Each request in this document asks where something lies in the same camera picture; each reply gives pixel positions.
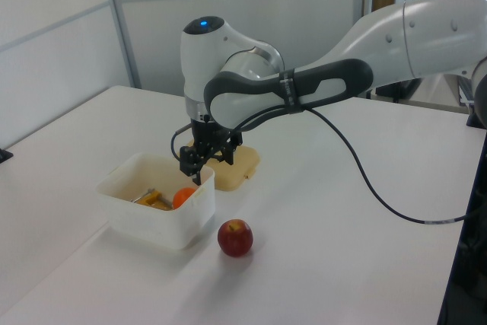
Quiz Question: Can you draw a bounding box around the white plastic container box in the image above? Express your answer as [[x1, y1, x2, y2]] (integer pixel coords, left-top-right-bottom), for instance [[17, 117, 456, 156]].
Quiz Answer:
[[95, 151, 216, 252]]

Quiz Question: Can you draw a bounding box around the tan lid with black handle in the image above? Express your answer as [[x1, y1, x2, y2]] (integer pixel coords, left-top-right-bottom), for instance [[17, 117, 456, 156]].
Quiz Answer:
[[173, 141, 263, 193]]

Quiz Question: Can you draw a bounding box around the yellow clamp tool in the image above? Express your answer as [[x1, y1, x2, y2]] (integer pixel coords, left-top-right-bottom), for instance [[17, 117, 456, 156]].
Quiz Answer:
[[130, 187, 176, 212]]

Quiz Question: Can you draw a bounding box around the black box on desk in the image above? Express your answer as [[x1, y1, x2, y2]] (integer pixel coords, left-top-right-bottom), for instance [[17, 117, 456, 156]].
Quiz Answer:
[[375, 78, 422, 104]]

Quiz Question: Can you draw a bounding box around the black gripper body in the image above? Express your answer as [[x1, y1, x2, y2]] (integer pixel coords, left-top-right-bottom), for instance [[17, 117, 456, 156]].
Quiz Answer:
[[191, 119, 233, 155]]

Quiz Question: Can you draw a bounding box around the orange mandarin fruit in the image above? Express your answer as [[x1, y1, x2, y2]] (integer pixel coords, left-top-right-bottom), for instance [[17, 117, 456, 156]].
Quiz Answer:
[[172, 186, 197, 210]]

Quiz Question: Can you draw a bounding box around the black cable strap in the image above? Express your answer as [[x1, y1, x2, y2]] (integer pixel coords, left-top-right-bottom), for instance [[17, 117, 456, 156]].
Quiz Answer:
[[279, 69, 304, 116]]

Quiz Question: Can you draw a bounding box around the red apple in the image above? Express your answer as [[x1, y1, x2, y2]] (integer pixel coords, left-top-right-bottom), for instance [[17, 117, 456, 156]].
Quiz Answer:
[[217, 218, 254, 258]]

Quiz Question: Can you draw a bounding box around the black rig frame pole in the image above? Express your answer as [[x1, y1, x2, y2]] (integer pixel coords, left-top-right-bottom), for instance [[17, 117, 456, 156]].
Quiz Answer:
[[437, 126, 487, 325]]

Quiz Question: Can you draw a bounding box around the black pole foot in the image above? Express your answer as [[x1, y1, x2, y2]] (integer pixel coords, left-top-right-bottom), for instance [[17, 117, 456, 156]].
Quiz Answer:
[[466, 106, 482, 129]]

